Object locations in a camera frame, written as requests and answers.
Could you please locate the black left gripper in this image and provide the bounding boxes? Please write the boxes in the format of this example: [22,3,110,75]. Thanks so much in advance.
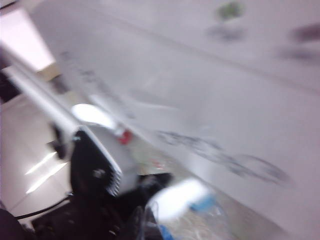
[32,126,141,240]

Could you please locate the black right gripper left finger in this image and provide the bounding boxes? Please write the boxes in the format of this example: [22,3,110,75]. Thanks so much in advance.
[124,207,146,240]

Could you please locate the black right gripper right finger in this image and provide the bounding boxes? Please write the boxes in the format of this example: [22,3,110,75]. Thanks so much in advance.
[146,207,163,240]

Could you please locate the blue cold water tap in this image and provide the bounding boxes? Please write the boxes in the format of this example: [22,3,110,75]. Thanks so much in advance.
[151,178,216,221]

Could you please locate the clear plastic mug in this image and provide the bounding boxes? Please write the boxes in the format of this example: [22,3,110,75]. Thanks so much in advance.
[134,199,238,240]

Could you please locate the red hot water tap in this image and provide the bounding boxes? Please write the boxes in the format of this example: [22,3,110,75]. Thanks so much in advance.
[71,103,134,146]

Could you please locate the white desk cabinet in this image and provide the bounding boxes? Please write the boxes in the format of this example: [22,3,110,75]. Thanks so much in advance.
[0,47,83,218]

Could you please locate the white floor water dispenser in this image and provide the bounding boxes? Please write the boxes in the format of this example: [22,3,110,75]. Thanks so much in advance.
[29,0,320,240]

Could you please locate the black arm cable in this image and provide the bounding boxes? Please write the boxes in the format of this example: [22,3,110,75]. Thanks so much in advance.
[14,194,72,220]

